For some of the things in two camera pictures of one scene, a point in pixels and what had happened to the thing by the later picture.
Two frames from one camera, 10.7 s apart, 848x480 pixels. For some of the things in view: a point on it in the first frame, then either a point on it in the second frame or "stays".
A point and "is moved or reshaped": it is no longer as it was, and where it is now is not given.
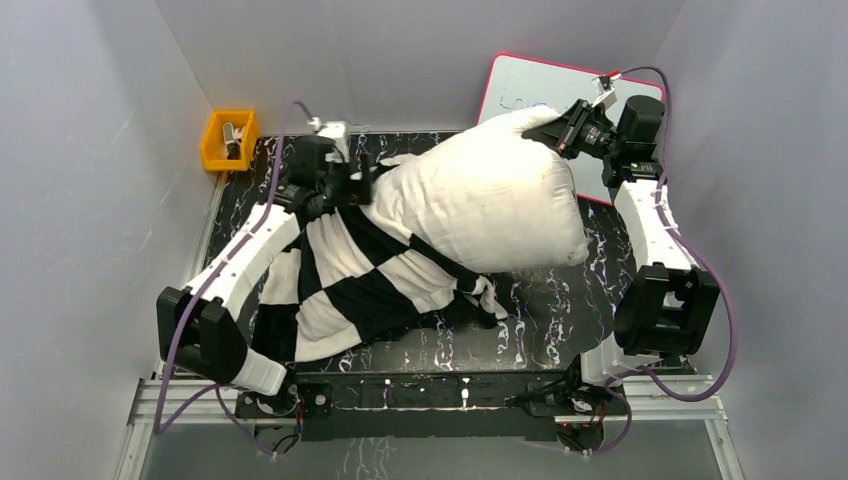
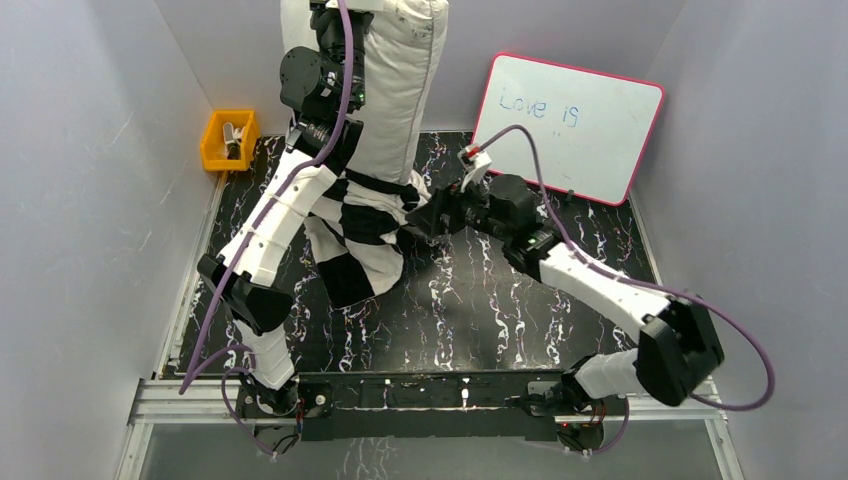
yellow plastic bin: (212, 151) stays
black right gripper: (552, 133) → (449, 200)
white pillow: (487, 196) → (397, 60)
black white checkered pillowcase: (352, 280) is moved or reshaped
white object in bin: (232, 137) stays
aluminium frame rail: (657, 397) stays
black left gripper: (359, 188) → (324, 11)
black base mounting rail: (439, 405) stays
